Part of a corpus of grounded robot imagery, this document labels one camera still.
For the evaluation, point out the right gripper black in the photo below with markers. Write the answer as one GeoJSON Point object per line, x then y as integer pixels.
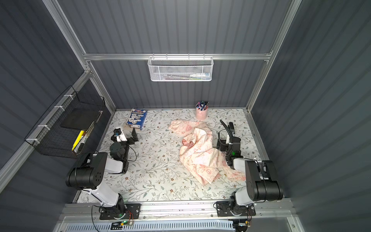
{"type": "Point", "coordinates": [229, 138]}

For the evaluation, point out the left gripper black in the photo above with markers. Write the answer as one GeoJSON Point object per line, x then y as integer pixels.
{"type": "Point", "coordinates": [127, 139]}

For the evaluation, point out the pink patterned hooded jacket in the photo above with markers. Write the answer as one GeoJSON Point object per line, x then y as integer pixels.
{"type": "Point", "coordinates": [199, 156]}

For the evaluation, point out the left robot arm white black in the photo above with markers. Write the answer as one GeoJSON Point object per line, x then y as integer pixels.
{"type": "Point", "coordinates": [88, 172]}

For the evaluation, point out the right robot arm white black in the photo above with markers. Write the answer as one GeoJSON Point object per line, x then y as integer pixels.
{"type": "Point", "coordinates": [261, 179]}

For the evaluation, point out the blue sticker book pack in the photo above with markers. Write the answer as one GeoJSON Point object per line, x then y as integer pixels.
{"type": "Point", "coordinates": [137, 118]}

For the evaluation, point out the pink pen cup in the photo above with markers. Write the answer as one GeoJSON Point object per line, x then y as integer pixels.
{"type": "Point", "coordinates": [201, 113]}

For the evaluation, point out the pens in pink cup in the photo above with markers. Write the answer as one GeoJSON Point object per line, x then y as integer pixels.
{"type": "Point", "coordinates": [202, 105]}

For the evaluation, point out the floral table mat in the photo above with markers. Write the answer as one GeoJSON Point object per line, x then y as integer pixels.
{"type": "Point", "coordinates": [158, 174]}

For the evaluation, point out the yellow highlighter marker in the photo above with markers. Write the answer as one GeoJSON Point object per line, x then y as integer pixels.
{"type": "Point", "coordinates": [78, 139]}

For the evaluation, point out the white tube in mesh basket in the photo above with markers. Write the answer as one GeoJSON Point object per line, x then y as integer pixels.
{"type": "Point", "coordinates": [204, 76]}

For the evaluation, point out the black notebook in basket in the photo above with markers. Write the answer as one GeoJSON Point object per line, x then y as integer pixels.
{"type": "Point", "coordinates": [80, 119]}

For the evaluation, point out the white wire mesh basket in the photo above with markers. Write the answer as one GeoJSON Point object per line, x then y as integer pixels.
{"type": "Point", "coordinates": [179, 69]}

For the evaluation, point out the black wire wall basket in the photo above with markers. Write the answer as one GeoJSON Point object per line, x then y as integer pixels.
{"type": "Point", "coordinates": [69, 130]}

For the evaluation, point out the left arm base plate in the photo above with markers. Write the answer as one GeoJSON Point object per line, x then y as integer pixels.
{"type": "Point", "coordinates": [130, 211]}

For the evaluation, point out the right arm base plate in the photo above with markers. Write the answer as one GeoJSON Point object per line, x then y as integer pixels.
{"type": "Point", "coordinates": [224, 209]}

